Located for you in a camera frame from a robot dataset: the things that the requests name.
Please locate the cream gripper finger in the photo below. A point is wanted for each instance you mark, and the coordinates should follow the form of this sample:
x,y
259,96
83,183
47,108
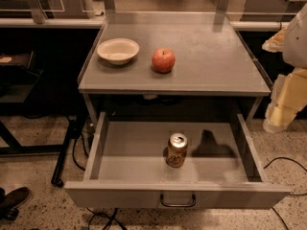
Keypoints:
x,y
275,43
289,96

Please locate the orange soda can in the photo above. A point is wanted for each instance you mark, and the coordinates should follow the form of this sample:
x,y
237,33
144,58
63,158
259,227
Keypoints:
x,y
177,150

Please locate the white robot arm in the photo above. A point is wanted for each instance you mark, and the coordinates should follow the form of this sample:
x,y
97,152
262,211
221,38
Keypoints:
x,y
295,41

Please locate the grey counter cabinet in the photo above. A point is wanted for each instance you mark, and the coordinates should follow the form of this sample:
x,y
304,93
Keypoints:
x,y
211,59

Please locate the grey open top drawer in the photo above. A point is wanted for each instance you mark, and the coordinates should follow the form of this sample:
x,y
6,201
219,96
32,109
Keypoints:
x,y
127,167

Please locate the red apple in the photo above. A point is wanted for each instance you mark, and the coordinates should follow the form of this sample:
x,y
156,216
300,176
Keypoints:
x,y
163,60

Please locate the white paper bowl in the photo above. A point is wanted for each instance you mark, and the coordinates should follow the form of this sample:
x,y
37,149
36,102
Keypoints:
x,y
118,51

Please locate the black shoe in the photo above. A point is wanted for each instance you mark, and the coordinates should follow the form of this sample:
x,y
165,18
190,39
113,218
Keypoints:
x,y
9,202

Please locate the black drawer handle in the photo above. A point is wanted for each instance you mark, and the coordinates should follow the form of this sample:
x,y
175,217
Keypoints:
x,y
178,200

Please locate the white horizontal rail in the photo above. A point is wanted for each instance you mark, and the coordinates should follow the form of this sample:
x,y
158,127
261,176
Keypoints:
x,y
52,23

